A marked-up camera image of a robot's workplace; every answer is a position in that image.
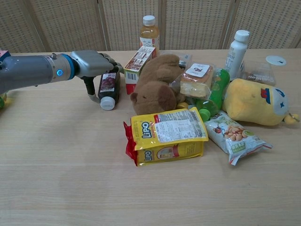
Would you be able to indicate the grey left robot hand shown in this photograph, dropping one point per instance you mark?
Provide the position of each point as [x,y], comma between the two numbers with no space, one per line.
[94,66]

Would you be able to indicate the dark juice bottle white cap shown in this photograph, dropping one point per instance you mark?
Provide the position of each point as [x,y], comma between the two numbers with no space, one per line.
[109,87]

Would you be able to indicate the red green drink carton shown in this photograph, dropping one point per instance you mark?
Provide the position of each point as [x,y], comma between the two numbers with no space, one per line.
[137,67]

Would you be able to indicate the orange tea bottle white cap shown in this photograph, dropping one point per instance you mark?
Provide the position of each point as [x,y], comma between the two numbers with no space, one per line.
[149,35]

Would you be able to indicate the brown plush bear toy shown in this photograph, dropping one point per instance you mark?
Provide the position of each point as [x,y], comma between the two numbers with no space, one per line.
[157,87]

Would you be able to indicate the woven rattan folding screen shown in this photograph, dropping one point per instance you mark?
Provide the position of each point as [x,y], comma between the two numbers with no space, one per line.
[150,23]

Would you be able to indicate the blue box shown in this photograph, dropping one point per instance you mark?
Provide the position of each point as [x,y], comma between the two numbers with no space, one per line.
[4,54]

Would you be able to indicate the clear plastic snack package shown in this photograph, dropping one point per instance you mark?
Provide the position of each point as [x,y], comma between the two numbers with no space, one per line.
[184,58]

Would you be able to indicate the yellow-green bottle green cap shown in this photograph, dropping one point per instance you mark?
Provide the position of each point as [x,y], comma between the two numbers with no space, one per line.
[2,100]

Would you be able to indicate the yellow Lipo biscuit bag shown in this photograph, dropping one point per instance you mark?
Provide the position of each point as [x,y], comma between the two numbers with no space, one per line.
[164,134]

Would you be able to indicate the wrapped cake slice package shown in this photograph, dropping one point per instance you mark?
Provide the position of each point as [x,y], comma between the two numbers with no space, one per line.
[197,81]

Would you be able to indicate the green plastic bottle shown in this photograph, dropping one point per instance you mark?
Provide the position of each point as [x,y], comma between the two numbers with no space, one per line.
[215,93]

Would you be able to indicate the white milk bottle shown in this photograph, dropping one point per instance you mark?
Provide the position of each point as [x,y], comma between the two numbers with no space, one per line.
[237,53]

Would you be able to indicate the white peanut snack bag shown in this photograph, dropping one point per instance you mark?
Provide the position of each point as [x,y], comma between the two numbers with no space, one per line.
[232,135]

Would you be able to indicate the yellow plush toy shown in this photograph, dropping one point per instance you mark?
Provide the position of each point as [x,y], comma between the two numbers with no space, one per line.
[255,101]

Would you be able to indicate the clear plastic cup white lid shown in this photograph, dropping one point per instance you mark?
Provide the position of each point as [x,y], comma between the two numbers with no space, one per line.
[262,71]

